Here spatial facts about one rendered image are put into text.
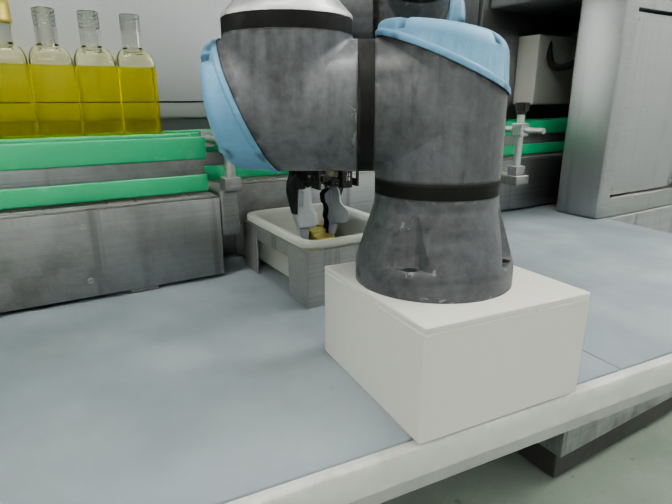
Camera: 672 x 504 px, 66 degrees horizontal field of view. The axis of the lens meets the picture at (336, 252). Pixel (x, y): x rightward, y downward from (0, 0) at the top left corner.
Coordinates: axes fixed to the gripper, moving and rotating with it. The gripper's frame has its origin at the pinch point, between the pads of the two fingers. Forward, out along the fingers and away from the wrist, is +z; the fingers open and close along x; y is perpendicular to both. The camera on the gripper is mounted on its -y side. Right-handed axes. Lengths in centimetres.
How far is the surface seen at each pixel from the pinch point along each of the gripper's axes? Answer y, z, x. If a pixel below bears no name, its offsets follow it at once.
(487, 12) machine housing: -32, -43, 71
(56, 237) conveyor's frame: -3.2, -4.0, -37.2
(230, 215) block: -2.8, -4.2, -13.5
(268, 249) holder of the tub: 2.6, 0.5, -9.8
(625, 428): 3, 77, 108
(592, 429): 6, 66, 84
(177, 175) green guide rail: -5.0, -10.6, -20.4
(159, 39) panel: -30.9, -31.6, -14.4
